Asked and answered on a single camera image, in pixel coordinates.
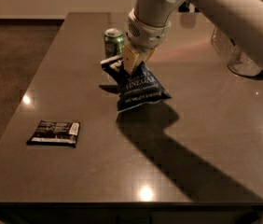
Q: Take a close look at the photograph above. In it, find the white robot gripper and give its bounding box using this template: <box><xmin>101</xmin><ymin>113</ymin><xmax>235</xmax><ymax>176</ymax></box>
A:
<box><xmin>122</xmin><ymin>9</ymin><xmax>171</xmax><ymax>75</ymax></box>

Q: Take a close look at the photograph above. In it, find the blue kettle chip bag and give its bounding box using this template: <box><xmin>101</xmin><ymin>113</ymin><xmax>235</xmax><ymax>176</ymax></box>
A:
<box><xmin>101</xmin><ymin>55</ymin><xmax>171</xmax><ymax>113</ymax></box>

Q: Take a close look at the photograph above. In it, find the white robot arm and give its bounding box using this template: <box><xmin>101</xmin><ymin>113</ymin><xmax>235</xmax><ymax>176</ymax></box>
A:
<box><xmin>126</xmin><ymin>0</ymin><xmax>263</xmax><ymax>70</ymax></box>

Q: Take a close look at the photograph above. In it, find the green soda can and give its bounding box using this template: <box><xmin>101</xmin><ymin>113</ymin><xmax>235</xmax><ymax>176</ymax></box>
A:
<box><xmin>104</xmin><ymin>28</ymin><xmax>124</xmax><ymax>58</ymax></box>

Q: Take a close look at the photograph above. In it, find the clear glass jar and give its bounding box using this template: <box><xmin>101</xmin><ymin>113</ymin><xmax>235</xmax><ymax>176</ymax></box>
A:
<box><xmin>227</xmin><ymin>40</ymin><xmax>261</xmax><ymax>77</ymax></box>

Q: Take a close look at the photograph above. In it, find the black snack packet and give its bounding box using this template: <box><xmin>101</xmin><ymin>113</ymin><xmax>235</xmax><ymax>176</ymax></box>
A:
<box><xmin>27</xmin><ymin>120</ymin><xmax>80</xmax><ymax>147</ymax></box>

